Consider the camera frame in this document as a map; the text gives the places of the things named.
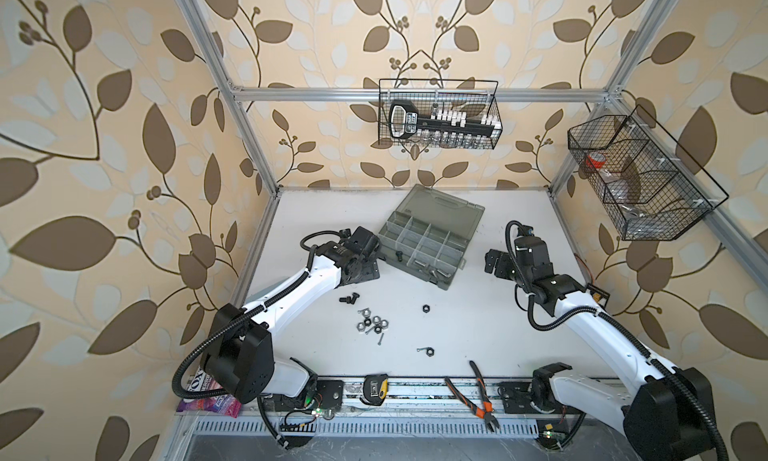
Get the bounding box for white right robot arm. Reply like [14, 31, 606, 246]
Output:
[485, 220, 729, 460]

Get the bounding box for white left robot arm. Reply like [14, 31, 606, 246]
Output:
[171, 226, 381, 404]

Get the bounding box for pile of silver nuts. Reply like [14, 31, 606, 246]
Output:
[356, 308, 390, 345]

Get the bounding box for grey plastic organizer box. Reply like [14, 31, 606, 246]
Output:
[378, 185, 485, 290]

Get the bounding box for yellow black tape measure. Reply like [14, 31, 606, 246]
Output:
[361, 373, 389, 407]

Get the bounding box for pink candy bag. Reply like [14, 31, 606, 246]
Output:
[176, 368, 242, 418]

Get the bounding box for socket set on rail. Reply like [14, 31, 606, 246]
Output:
[384, 99, 503, 142]

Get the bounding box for black wire basket right wall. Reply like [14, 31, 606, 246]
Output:
[567, 105, 729, 241]

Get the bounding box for black wire basket wall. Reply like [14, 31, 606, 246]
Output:
[378, 77, 503, 150]
[567, 105, 729, 241]

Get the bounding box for orange handled pliers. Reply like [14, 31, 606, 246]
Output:
[443, 360, 500, 433]

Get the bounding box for black wire basket back wall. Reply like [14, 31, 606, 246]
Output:
[378, 77, 503, 150]

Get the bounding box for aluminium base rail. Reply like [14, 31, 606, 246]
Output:
[173, 373, 637, 438]

